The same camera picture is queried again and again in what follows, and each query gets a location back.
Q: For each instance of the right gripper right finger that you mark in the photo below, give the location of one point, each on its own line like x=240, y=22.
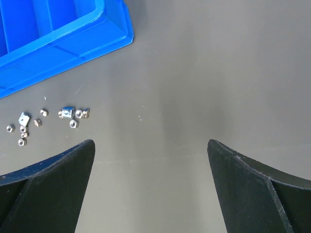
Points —
x=256, y=198

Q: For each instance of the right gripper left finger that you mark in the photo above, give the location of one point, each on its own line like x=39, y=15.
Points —
x=47, y=197

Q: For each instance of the silver hex nut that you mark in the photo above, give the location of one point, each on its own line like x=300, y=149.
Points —
x=24, y=131

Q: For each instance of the silver t-nut left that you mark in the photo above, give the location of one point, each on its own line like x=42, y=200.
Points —
x=24, y=119

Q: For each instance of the small silver nut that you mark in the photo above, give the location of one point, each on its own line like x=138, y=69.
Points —
x=44, y=112

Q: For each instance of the blue plastic divided bin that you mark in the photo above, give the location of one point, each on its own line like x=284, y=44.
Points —
x=42, y=38

